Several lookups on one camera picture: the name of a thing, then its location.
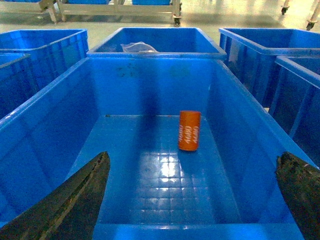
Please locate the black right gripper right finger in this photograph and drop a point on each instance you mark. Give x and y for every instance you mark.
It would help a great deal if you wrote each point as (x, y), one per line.
(299, 184)

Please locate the front left blue bin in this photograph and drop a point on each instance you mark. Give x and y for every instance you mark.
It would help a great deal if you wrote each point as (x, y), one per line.
(17, 81)

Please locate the orange cylindrical cap 4680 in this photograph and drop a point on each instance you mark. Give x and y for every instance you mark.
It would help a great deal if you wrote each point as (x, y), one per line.
(189, 130)

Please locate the rear right blue bin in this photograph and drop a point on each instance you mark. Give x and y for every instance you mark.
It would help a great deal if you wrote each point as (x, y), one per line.
(170, 42)

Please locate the rear left blue bin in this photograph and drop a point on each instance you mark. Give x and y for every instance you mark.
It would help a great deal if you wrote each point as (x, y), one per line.
(52, 51)

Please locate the blue bin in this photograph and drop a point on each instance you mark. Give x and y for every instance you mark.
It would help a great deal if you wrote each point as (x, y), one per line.
(170, 42)
(52, 51)
(252, 52)
(17, 81)
(296, 102)
(130, 108)

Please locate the background steel cart rack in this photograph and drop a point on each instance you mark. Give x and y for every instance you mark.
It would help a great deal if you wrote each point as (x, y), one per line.
(184, 13)

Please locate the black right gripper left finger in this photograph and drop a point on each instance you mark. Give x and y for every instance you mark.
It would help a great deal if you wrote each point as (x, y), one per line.
(70, 212)

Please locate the far right front blue bin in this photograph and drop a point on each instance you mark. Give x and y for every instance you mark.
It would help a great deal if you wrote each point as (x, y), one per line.
(296, 102)

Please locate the clear plastic bag in bin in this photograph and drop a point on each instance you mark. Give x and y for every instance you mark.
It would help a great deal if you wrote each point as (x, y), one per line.
(138, 47)

